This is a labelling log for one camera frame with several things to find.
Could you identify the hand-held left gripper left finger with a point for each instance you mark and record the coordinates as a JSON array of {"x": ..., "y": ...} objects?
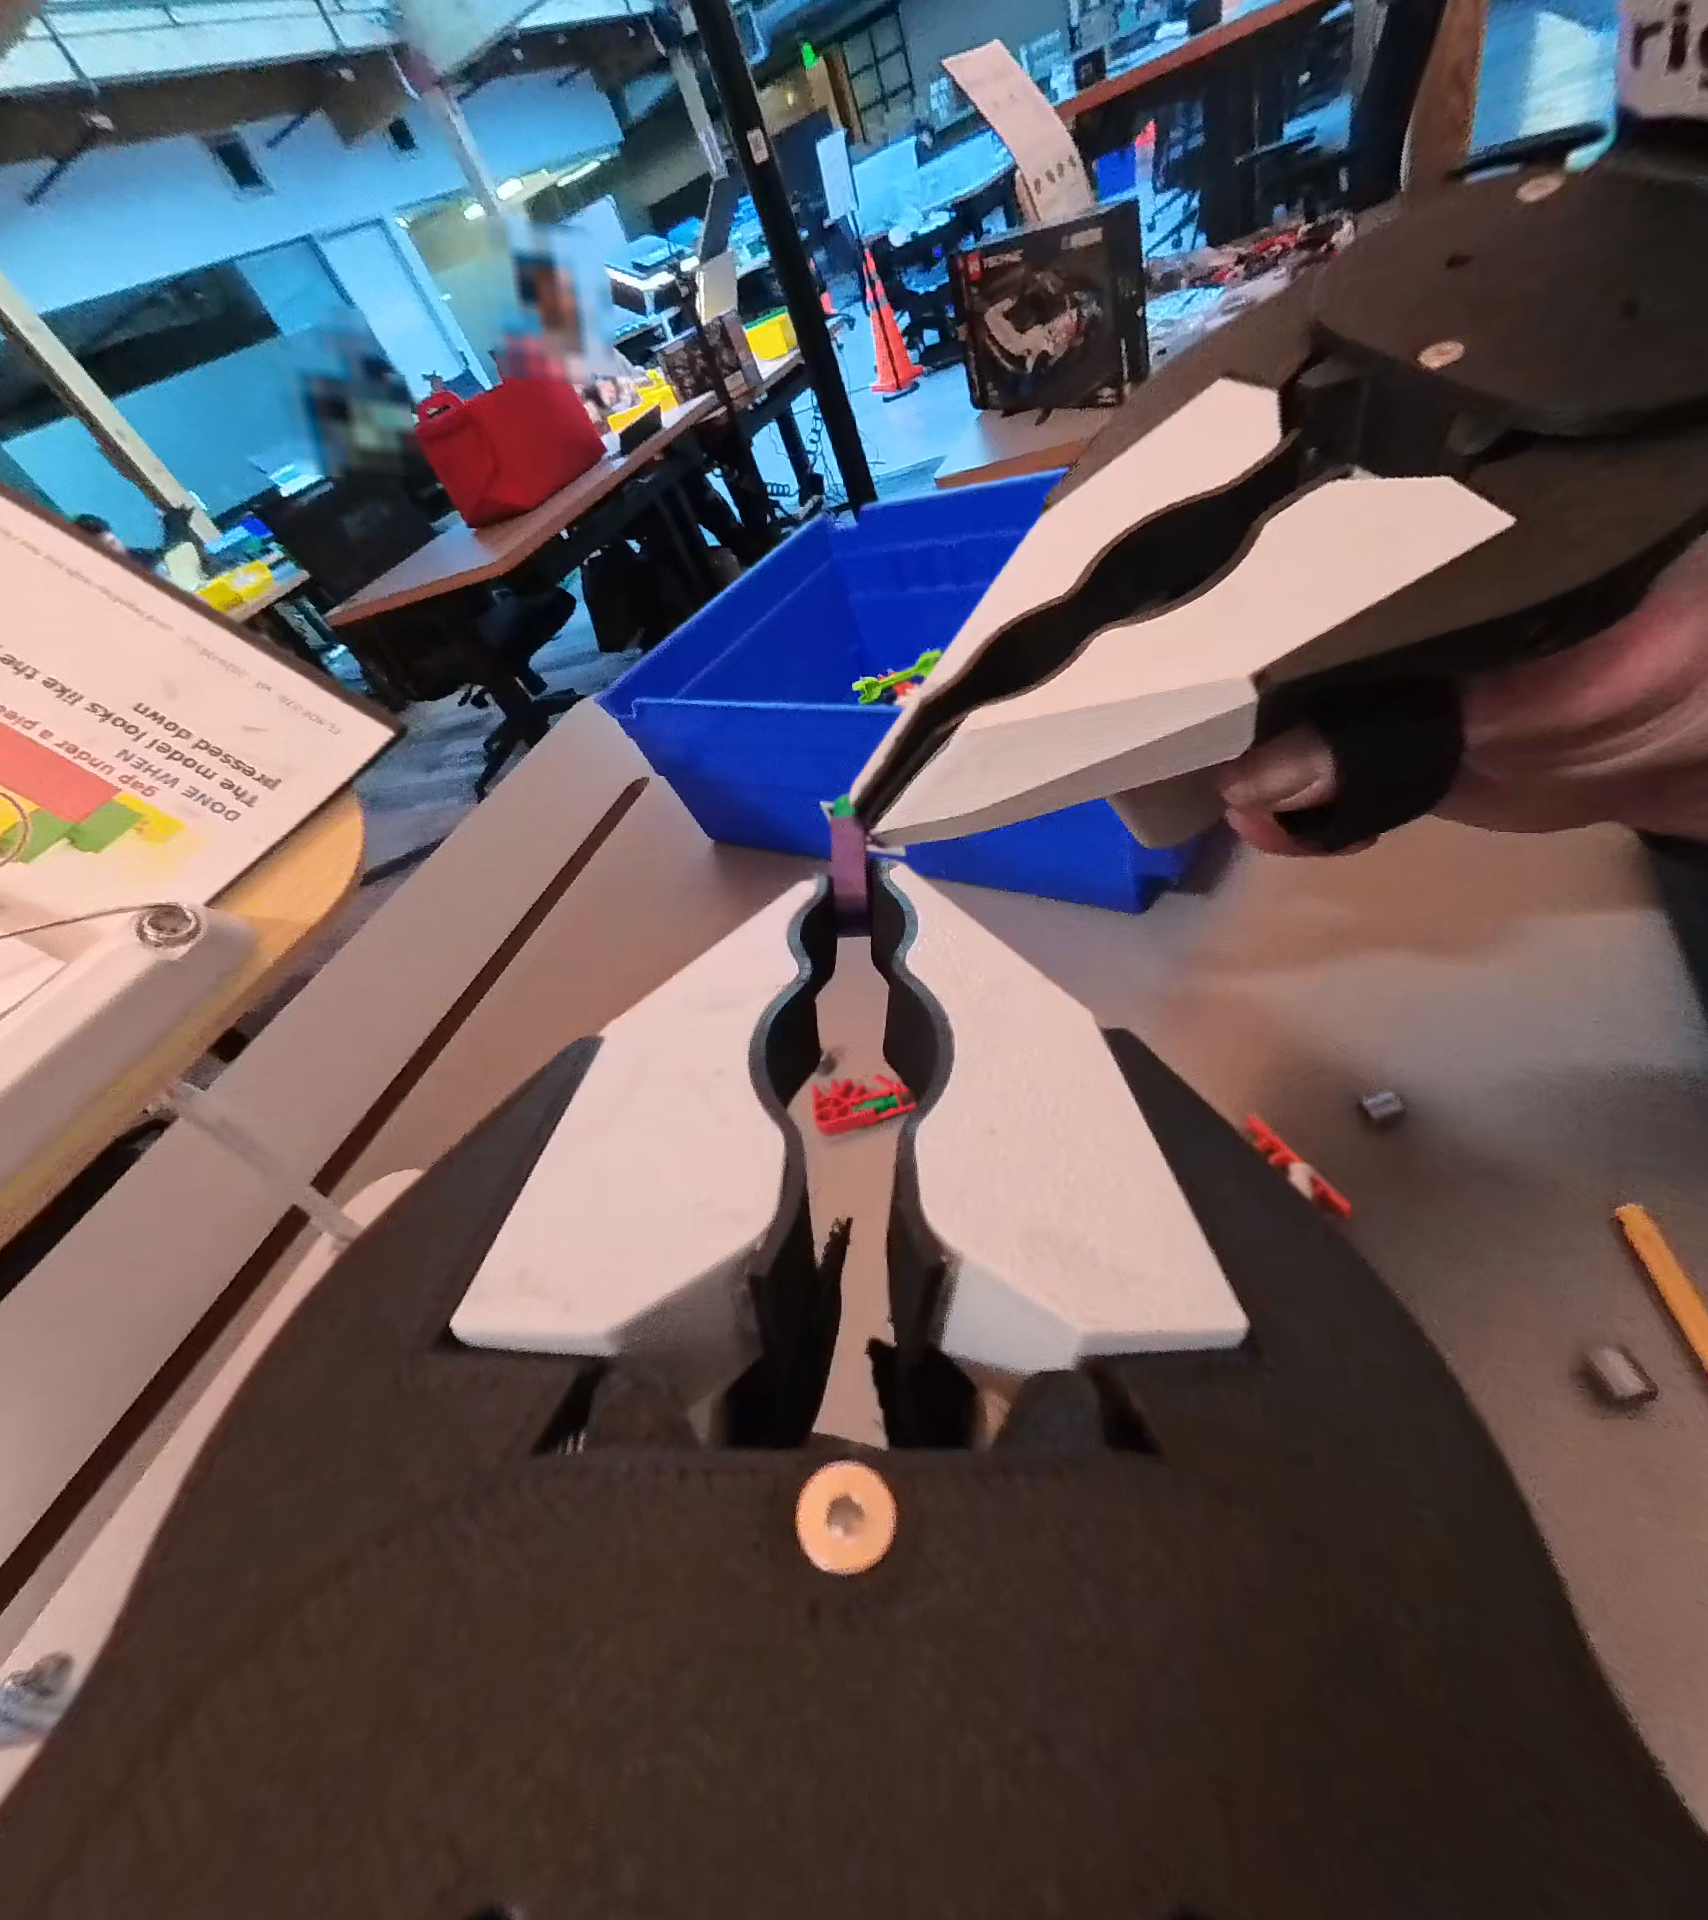
[{"x": 616, "y": 1198}]

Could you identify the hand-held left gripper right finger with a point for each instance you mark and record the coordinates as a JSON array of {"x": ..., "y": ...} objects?
[{"x": 1078, "y": 1198}]

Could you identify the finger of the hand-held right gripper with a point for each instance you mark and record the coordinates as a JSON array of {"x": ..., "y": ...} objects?
[
  {"x": 1216, "y": 646},
  {"x": 1140, "y": 481}
]

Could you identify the red green connector piece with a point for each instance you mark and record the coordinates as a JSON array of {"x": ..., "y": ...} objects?
[{"x": 855, "y": 1105}]

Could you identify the purple connector piece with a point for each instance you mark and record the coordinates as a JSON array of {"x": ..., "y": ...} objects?
[{"x": 852, "y": 869}]

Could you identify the blue bin with white tag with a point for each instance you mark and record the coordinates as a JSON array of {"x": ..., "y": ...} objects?
[{"x": 749, "y": 706}]

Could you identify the person's right hand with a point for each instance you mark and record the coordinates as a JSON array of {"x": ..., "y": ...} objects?
[{"x": 1666, "y": 706}]

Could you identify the brown cluttered table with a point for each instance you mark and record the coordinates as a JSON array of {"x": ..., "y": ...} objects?
[{"x": 1019, "y": 443}]

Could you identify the black printed toy box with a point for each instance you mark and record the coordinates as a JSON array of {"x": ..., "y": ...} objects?
[{"x": 1057, "y": 307}]

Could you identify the orange red connector piece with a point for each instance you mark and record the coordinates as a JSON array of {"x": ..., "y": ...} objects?
[{"x": 1299, "y": 1165}]

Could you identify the orange traffic cone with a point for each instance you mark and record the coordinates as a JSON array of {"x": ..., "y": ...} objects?
[{"x": 892, "y": 338}]

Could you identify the pile of toy construction pieces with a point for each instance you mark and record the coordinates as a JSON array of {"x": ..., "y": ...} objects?
[{"x": 897, "y": 683}]

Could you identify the black metal pole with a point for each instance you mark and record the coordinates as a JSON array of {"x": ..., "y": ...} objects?
[{"x": 787, "y": 256}]

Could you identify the white document stand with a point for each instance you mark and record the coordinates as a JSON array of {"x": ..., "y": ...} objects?
[{"x": 58, "y": 1034}]

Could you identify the wooden table with black legs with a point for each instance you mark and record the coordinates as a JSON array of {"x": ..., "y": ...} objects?
[{"x": 526, "y": 541}]

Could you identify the red fabric bag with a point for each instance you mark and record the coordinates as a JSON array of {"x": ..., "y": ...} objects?
[{"x": 516, "y": 449}]

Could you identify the white instruction sheet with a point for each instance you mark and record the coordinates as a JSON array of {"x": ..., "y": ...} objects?
[{"x": 90, "y": 674}]

